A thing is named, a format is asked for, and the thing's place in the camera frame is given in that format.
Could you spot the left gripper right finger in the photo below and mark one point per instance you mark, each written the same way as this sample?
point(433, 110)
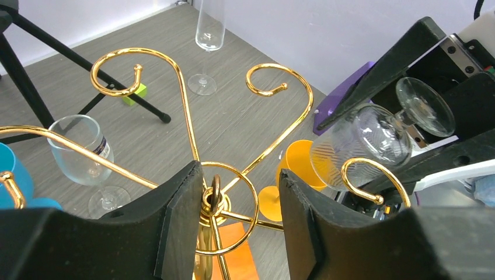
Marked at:
point(327, 240)

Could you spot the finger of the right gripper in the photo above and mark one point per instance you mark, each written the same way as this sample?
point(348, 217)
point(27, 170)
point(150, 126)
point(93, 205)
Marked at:
point(417, 40)
point(473, 157)

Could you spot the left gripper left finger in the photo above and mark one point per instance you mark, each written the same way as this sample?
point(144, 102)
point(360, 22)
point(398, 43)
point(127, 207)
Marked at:
point(153, 237)

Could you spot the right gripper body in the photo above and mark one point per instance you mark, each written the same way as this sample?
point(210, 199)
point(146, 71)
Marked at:
point(458, 71)

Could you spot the gold wine glass rack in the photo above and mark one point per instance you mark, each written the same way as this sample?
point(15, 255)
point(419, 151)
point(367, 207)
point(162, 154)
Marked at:
point(212, 217)

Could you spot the clear stemless wine glass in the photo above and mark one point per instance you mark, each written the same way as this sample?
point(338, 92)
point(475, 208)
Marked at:
point(371, 131)

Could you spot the orange plastic goblet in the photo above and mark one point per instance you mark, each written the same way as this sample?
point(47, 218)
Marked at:
point(297, 159)

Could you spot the tall clear flute glass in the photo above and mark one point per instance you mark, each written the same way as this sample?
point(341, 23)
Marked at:
point(210, 33)

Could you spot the purple tape dispenser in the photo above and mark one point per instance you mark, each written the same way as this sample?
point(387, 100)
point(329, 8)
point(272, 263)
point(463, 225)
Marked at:
point(328, 105)

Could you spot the light green toy block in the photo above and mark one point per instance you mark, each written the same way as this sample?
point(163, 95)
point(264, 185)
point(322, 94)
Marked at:
point(141, 92)

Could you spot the blue plastic goblet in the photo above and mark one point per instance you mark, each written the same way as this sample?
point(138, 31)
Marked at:
point(22, 178)

